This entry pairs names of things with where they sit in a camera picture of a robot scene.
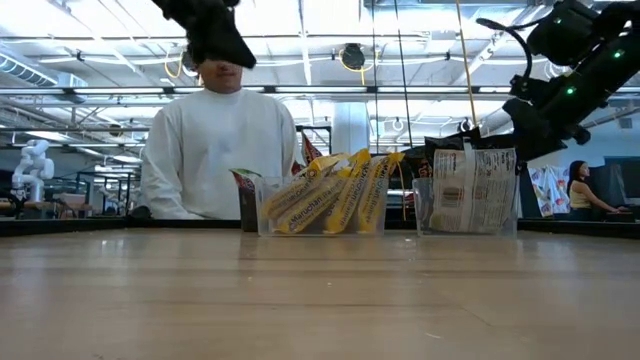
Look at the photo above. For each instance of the black metal table frame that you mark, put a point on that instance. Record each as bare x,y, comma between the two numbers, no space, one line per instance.
75,226

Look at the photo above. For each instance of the person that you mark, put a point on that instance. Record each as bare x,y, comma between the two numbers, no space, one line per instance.
220,150
580,192

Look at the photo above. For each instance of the black fire noodle ramen pack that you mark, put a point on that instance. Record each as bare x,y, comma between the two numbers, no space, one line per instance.
417,165
470,190

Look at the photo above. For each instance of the white pillar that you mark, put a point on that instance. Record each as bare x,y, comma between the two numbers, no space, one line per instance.
350,130

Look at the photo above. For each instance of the long ceiling light rail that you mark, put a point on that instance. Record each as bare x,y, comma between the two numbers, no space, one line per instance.
125,90

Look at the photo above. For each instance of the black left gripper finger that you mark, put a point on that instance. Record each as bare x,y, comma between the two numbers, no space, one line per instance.
222,47

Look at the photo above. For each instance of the white articulated robot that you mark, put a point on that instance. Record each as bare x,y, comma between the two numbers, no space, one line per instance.
35,167

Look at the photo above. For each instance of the black metal frame rig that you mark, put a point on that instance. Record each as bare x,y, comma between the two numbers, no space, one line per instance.
327,137

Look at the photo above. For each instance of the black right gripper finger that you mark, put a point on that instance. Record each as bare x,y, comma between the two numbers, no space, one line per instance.
532,140

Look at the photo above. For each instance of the small round ceiling reel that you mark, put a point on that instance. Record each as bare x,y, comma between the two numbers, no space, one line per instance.
397,124
465,125

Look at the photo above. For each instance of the floral cloth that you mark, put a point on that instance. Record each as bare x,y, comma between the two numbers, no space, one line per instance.
550,190

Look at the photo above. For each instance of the ceiling air duct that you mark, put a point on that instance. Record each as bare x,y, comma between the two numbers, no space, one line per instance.
25,72

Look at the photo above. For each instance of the dark gray plastic bin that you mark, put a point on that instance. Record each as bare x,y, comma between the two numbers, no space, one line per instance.
247,210

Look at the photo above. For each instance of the clear plastic bin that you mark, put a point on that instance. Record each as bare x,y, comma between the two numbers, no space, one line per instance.
422,215
265,220

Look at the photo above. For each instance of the black cabinet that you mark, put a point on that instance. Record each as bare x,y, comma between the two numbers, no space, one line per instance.
620,180

